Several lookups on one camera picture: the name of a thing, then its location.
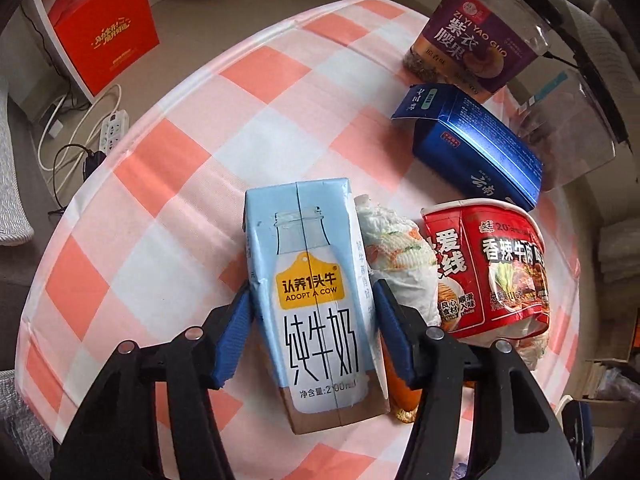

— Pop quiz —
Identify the crumpled white paper wrapper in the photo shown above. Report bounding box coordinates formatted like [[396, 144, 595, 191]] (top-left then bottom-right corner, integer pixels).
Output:
[[354, 194, 443, 331]]

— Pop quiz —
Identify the black-rimmed clear trash bin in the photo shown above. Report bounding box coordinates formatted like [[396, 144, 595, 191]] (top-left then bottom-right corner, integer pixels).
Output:
[[472, 0, 631, 193]]

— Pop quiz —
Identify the light blue milk carton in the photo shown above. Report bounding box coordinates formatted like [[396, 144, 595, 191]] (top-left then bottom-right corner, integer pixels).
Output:
[[243, 177, 392, 435]]

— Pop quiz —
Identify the clear jar with purple label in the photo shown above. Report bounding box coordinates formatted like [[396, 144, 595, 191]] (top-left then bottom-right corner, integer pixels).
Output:
[[402, 0, 553, 106]]

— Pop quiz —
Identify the dark blue cardboard box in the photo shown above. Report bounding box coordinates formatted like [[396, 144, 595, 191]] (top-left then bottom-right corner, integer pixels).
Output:
[[391, 83, 544, 211]]

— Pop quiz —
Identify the dark blue round object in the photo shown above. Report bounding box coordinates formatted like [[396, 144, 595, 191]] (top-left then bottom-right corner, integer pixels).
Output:
[[562, 399, 598, 468]]

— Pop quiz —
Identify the grey knitted cloth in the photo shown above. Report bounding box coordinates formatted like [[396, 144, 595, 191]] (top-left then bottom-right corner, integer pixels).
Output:
[[0, 370, 53, 466]]

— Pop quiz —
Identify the red gift box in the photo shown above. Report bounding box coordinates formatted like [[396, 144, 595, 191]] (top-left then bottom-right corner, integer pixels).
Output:
[[47, 0, 161, 98]]

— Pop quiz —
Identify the white power strip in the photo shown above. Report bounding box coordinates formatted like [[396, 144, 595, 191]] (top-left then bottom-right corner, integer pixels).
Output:
[[97, 112, 130, 153]]

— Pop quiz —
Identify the black cable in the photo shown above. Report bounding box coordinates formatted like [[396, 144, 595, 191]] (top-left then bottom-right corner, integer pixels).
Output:
[[47, 144, 101, 221]]

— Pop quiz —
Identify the red instant noodle cup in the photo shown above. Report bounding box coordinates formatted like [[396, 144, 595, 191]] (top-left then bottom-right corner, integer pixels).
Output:
[[419, 199, 551, 348]]

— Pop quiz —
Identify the grey woven cloth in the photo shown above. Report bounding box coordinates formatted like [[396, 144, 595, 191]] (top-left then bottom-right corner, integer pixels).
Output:
[[0, 105, 33, 243]]

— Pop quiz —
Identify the black power adapter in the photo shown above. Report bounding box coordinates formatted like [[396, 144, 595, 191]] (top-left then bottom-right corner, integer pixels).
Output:
[[82, 150, 107, 181]]

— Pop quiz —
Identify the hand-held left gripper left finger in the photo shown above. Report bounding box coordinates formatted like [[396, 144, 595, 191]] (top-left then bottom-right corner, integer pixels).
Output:
[[50, 280, 253, 480]]

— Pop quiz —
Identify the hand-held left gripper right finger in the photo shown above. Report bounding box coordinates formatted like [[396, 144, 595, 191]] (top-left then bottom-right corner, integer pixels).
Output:
[[374, 279, 568, 480]]

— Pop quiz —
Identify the stack of white folded cloths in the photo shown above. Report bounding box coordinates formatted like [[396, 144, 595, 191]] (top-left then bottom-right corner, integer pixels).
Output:
[[597, 222, 640, 286]]

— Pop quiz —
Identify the white cable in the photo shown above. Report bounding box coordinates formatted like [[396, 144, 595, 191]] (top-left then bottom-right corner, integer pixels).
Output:
[[37, 82, 123, 171]]

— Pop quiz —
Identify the white crumpled plastic wrap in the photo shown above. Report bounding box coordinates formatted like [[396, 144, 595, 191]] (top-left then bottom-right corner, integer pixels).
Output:
[[515, 320, 549, 369]]

